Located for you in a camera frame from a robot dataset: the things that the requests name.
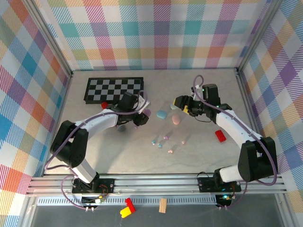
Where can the purple earbud charging case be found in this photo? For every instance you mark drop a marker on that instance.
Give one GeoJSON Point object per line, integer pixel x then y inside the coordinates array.
{"type": "Point", "coordinates": [147, 113]}

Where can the pale mint earbud charging case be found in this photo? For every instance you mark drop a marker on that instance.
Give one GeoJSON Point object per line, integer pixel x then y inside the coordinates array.
{"type": "Point", "coordinates": [172, 107]}

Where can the pink earbud charging case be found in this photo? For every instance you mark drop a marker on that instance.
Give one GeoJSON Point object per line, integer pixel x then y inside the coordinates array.
{"type": "Point", "coordinates": [176, 119]}

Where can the light blue earbud charging case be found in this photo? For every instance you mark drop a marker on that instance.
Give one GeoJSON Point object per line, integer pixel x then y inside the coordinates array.
{"type": "Point", "coordinates": [162, 114]}

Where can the light blue earbud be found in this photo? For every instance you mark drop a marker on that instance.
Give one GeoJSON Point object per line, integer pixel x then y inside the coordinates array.
{"type": "Point", "coordinates": [160, 145]}
{"type": "Point", "coordinates": [153, 142]}

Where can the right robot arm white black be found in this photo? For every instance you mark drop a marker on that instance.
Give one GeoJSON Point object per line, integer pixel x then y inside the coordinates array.
{"type": "Point", "coordinates": [236, 127]}

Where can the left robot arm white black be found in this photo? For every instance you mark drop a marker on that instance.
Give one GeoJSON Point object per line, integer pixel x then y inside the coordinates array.
{"type": "Point", "coordinates": [94, 124]}

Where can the red plastic toy tool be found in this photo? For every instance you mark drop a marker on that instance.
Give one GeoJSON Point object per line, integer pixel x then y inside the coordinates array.
{"type": "Point", "coordinates": [104, 104]}

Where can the black grey chessboard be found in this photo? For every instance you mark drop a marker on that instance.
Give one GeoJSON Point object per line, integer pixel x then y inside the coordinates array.
{"type": "Point", "coordinates": [106, 89]}

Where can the red wide toy brick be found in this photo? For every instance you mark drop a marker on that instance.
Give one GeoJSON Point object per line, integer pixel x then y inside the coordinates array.
{"type": "Point", "coordinates": [220, 136]}

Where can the red narrow toy brick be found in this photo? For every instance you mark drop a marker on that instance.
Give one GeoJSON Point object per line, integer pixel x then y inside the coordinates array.
{"type": "Point", "coordinates": [131, 204]}

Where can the small wooden block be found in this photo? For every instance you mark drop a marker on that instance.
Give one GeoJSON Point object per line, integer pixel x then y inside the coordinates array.
{"type": "Point", "coordinates": [163, 205]}

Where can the yellow toy brick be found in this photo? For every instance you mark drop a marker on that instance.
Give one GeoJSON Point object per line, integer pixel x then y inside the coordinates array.
{"type": "Point", "coordinates": [125, 212]}

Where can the small electronics board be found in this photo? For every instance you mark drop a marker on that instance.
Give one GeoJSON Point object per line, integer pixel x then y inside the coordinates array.
{"type": "Point", "coordinates": [223, 199]}
{"type": "Point", "coordinates": [92, 201]}

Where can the aluminium side rail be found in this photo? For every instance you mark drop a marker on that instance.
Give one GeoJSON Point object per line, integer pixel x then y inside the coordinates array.
{"type": "Point", "coordinates": [252, 101]}
{"type": "Point", "coordinates": [63, 106]}

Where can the long aluminium base rail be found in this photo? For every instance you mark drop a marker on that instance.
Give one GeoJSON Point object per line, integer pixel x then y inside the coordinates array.
{"type": "Point", "coordinates": [154, 183]}

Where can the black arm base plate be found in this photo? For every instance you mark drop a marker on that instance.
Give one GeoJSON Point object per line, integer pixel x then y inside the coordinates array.
{"type": "Point", "coordinates": [206, 184]}
{"type": "Point", "coordinates": [106, 184]}

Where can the aluminium frame post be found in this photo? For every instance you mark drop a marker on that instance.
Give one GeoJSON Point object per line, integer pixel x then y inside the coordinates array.
{"type": "Point", "coordinates": [258, 35]}
{"type": "Point", "coordinates": [52, 40]}

